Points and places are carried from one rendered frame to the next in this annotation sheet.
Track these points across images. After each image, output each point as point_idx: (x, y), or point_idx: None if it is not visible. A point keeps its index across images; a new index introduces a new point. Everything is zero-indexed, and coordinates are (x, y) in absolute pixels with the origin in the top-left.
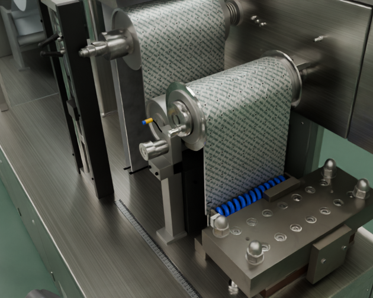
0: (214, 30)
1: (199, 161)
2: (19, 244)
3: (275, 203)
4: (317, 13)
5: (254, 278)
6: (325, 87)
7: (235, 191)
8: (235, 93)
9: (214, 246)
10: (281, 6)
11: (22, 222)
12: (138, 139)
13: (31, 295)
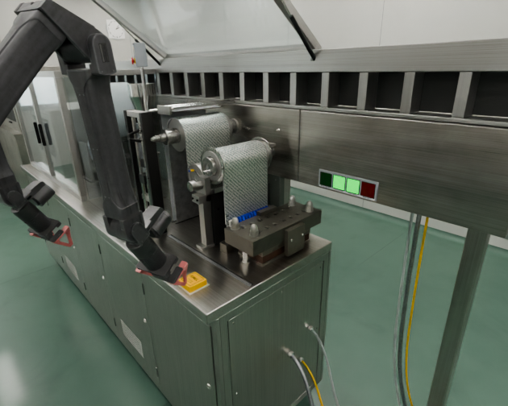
0: (223, 130)
1: (220, 197)
2: (82, 315)
3: (264, 216)
4: (276, 117)
5: (255, 242)
6: (285, 155)
7: (241, 212)
8: (237, 152)
9: (231, 234)
10: (258, 118)
11: (83, 301)
12: (181, 200)
13: (150, 206)
